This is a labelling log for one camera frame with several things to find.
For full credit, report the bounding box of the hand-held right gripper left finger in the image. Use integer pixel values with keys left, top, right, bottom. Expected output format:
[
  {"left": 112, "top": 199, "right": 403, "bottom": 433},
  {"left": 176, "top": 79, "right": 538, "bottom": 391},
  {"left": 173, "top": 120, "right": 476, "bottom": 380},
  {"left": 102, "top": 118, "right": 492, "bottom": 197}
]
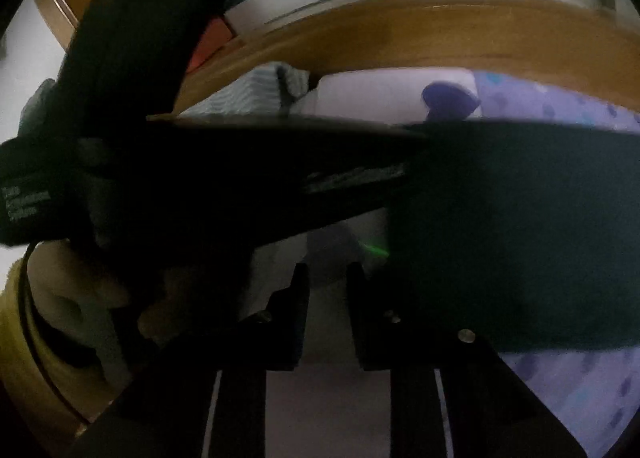
[{"left": 65, "top": 262, "right": 311, "bottom": 458}]

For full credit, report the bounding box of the person's left hand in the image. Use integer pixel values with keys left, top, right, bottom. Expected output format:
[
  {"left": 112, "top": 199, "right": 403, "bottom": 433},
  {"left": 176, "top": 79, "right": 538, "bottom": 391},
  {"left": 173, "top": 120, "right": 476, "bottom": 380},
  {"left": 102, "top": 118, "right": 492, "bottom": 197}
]
[{"left": 25, "top": 238, "right": 211, "bottom": 354}]

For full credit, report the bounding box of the wooden bed frame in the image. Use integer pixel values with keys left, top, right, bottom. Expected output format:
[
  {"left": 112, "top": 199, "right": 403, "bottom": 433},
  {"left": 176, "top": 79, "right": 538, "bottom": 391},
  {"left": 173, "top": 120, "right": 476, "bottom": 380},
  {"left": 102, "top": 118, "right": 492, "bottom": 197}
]
[{"left": 35, "top": 0, "right": 640, "bottom": 116}]

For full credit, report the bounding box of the purple polka dot bed sheet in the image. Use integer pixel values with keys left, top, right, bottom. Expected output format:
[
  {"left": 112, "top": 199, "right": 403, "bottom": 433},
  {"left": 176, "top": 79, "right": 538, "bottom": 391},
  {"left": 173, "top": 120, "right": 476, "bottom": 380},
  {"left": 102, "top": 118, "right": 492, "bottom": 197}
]
[{"left": 180, "top": 66, "right": 640, "bottom": 458}]

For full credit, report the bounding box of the dark green fleece garment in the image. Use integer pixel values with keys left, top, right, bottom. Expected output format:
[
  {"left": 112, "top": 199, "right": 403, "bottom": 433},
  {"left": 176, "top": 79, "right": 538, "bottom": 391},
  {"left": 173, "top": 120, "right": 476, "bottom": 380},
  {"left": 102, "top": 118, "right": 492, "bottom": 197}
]
[{"left": 387, "top": 121, "right": 640, "bottom": 354}]

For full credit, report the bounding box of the red box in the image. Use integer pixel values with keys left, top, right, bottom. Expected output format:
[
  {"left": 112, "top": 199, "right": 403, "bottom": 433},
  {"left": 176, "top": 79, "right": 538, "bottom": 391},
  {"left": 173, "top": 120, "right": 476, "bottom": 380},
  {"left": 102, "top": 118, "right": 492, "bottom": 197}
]
[{"left": 187, "top": 18, "right": 236, "bottom": 74}]

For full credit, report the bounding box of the striped grey cloth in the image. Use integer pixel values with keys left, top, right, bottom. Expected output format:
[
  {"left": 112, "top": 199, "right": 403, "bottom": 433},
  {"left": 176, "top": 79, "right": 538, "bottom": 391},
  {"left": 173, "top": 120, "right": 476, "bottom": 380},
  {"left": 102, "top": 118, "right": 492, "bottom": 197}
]
[{"left": 180, "top": 63, "right": 311, "bottom": 118}]

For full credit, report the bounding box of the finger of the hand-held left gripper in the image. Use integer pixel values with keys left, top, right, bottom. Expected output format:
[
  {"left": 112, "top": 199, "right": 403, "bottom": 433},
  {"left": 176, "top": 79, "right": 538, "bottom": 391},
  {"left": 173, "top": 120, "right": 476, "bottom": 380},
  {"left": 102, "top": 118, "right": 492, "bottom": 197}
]
[
  {"left": 240, "top": 164, "right": 407, "bottom": 245},
  {"left": 147, "top": 115, "right": 432, "bottom": 180}
]

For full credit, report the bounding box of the person's left forearm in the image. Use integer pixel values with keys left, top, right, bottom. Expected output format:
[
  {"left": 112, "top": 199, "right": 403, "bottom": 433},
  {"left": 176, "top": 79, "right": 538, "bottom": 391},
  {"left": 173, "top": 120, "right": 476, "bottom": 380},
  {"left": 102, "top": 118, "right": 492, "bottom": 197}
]
[{"left": 0, "top": 258, "right": 121, "bottom": 434}]

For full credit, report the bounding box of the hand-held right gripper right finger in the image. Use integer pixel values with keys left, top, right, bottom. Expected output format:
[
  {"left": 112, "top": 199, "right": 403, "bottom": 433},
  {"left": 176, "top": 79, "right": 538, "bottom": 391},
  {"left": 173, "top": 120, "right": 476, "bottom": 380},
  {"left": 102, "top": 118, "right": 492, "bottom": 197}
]
[{"left": 346, "top": 262, "right": 588, "bottom": 458}]

